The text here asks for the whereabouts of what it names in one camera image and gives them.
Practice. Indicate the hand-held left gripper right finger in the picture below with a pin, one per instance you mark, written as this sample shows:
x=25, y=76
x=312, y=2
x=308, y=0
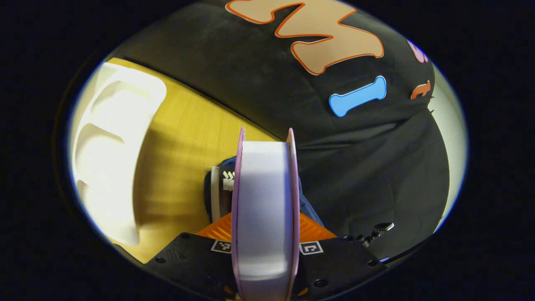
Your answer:
x=334, y=263

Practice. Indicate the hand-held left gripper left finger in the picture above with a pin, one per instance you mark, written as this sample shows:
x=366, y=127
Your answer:
x=188, y=259

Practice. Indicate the pink book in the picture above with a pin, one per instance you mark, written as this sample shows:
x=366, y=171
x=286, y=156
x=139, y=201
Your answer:
x=263, y=209

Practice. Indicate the white bookshelf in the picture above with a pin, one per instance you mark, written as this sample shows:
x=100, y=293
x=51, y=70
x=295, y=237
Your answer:
x=113, y=146

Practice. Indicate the black backdrop cloth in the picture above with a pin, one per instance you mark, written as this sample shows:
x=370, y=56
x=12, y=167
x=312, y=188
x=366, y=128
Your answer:
x=355, y=167

